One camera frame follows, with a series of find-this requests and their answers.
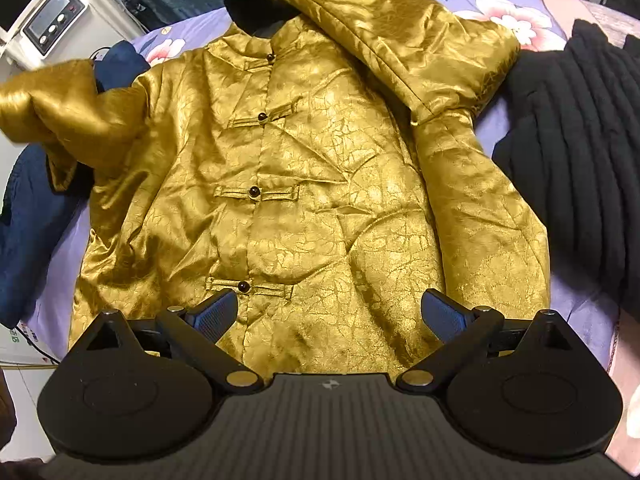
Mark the gold satin padded jacket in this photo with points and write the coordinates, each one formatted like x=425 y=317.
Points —
x=319 y=158

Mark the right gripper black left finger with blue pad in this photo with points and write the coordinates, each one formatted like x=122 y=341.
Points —
x=141 y=388

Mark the navy blue folded garment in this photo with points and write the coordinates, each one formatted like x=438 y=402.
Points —
x=30 y=239

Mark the black quilted jacket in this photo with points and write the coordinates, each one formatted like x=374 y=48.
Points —
x=572 y=151

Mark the purple floral bed sheet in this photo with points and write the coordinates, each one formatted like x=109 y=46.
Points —
x=539 y=25

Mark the white appliance with control panel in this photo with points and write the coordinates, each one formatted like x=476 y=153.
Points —
x=36 y=33

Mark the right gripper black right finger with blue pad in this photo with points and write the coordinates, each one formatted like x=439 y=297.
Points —
x=517 y=388

